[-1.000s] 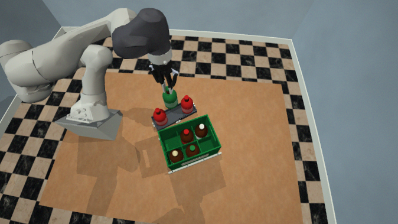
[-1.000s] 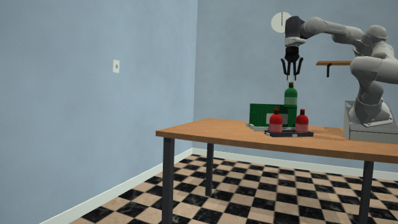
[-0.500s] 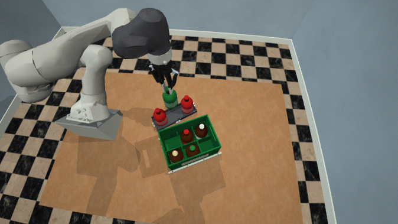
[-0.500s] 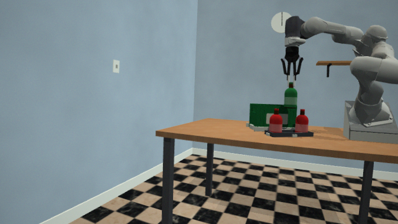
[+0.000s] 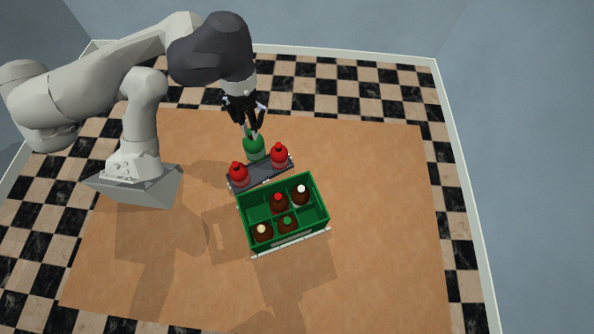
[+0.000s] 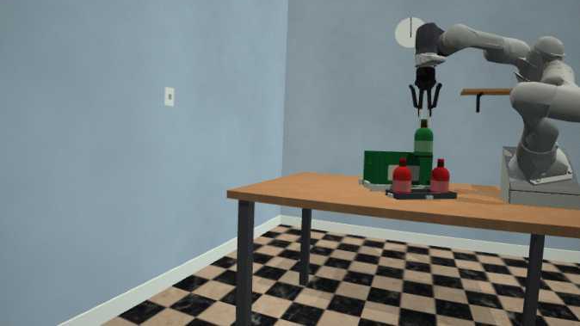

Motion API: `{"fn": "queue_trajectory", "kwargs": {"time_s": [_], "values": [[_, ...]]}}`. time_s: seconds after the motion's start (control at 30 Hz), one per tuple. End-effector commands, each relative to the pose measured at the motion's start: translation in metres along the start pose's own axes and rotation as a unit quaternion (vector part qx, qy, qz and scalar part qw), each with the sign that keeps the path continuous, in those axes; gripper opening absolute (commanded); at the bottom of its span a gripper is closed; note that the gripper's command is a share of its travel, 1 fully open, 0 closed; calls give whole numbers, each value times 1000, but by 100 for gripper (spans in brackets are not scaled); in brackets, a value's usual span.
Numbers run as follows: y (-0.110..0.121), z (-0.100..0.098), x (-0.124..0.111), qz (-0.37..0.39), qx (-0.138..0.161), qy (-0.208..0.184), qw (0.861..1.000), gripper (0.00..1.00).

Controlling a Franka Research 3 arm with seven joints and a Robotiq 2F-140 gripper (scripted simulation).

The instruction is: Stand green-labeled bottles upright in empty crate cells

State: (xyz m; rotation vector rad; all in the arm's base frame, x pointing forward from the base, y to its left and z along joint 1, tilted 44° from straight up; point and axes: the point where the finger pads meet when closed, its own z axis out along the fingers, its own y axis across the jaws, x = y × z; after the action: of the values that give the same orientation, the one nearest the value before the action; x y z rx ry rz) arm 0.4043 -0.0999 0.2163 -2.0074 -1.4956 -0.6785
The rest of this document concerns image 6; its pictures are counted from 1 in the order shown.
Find red bottle with pink label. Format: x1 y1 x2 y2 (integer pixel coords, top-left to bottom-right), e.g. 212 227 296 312
392 158 411 193
430 159 449 193

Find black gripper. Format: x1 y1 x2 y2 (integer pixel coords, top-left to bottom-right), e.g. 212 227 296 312
409 67 442 126

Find green bottle with light green label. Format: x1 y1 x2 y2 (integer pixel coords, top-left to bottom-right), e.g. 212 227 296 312
414 120 434 157

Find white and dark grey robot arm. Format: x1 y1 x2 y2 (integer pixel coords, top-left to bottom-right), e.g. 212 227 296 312
415 22 580 186

